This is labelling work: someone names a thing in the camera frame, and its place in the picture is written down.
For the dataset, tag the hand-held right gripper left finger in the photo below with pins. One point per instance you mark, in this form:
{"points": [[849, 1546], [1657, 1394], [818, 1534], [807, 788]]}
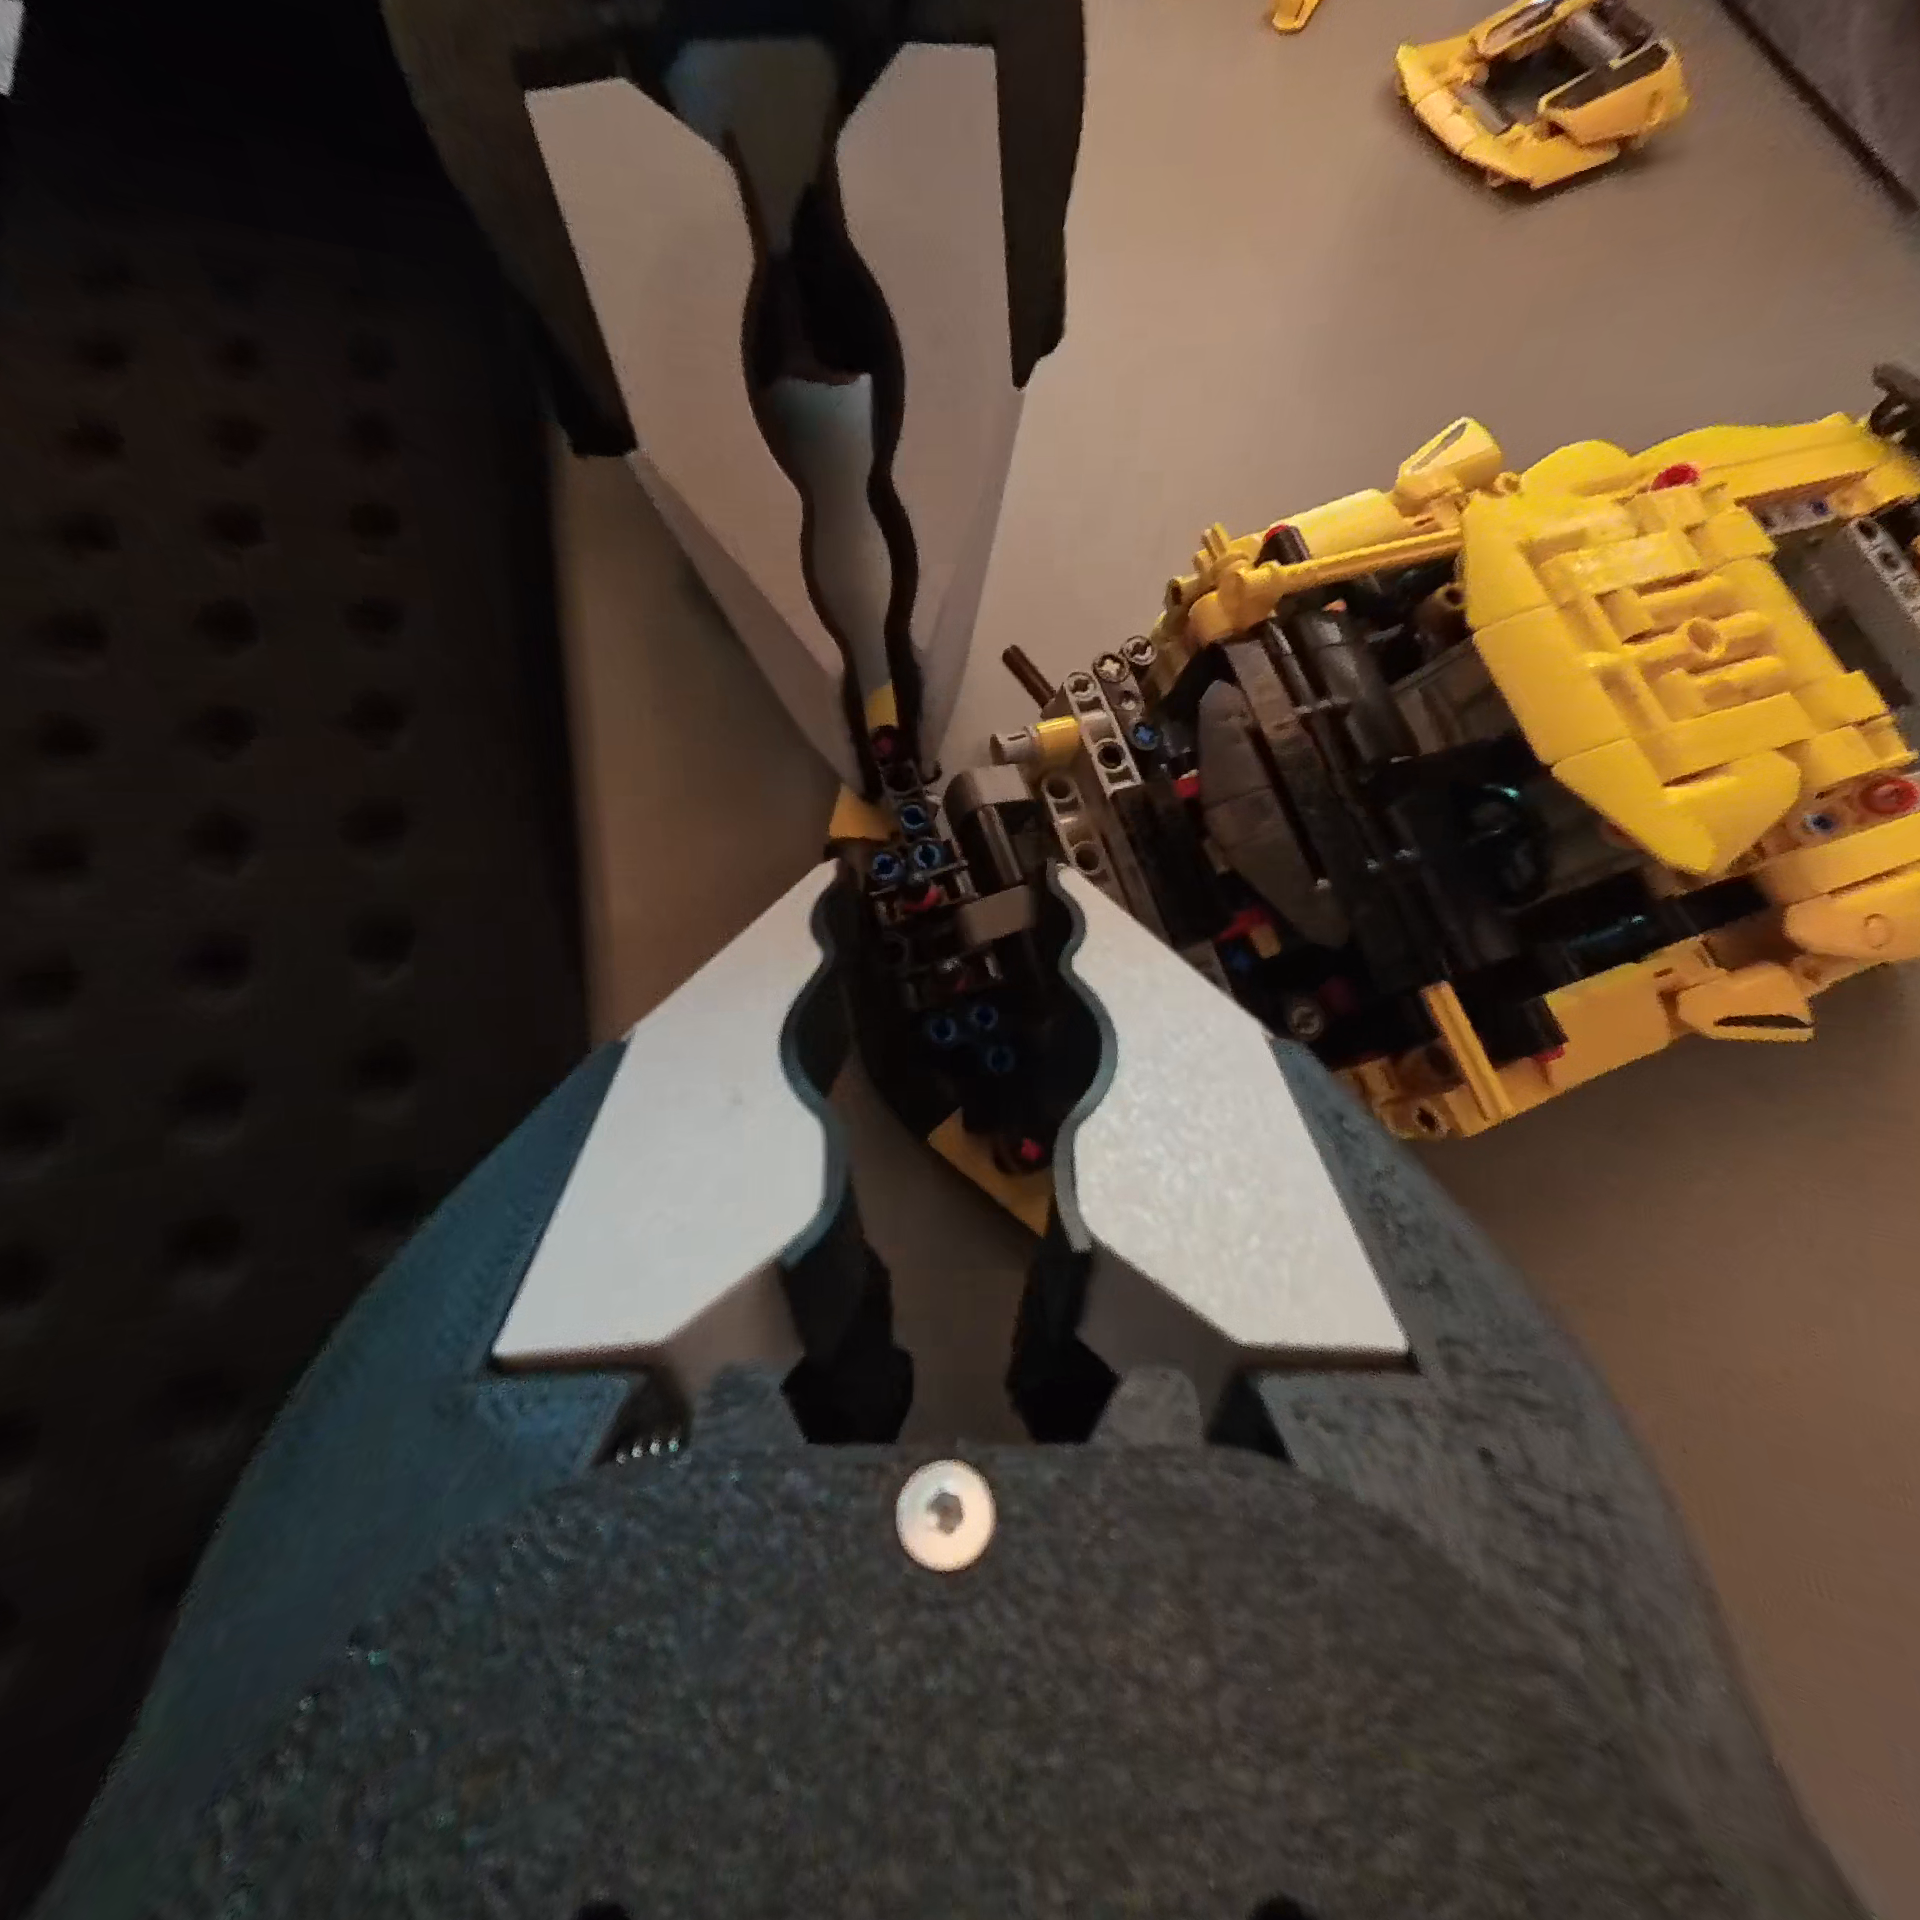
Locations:
{"points": [[690, 1185]]}

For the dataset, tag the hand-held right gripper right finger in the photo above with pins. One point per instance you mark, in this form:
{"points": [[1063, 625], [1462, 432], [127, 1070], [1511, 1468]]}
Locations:
{"points": [[1214, 1185]]}

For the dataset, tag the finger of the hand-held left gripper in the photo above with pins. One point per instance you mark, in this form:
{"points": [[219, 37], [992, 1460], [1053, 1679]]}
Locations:
{"points": [[645, 300], [952, 300]]}

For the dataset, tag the yellow toy brick car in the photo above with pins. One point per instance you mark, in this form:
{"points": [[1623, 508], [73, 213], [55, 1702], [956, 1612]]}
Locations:
{"points": [[1620, 600]]}

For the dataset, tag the yellow toy car hood panel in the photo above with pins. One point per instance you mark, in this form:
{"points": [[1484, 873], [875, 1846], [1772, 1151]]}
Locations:
{"points": [[1449, 104]]}

